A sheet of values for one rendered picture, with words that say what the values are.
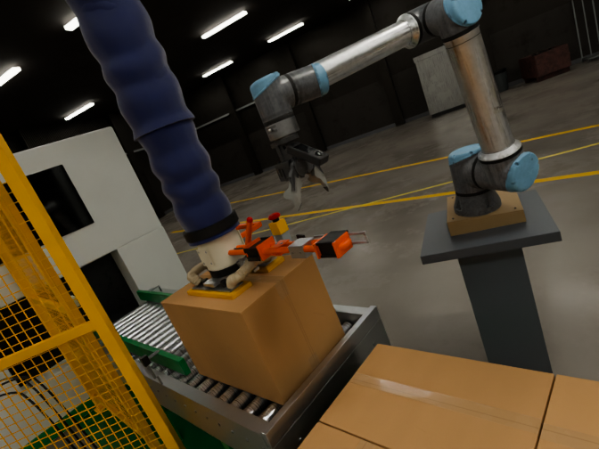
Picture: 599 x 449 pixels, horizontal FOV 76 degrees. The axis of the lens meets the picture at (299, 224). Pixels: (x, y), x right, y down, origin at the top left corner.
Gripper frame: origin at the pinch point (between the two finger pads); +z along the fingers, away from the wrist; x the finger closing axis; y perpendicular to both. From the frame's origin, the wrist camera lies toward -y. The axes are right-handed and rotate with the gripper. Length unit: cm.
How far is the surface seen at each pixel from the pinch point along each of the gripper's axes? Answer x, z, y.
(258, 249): 5.1, 12.4, 29.5
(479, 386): -8, 68, -28
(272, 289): 6.4, 27.9, 29.6
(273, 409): 24, 68, 35
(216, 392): 26, 68, 70
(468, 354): -79, 122, 12
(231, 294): 15, 25, 42
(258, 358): 22, 46, 32
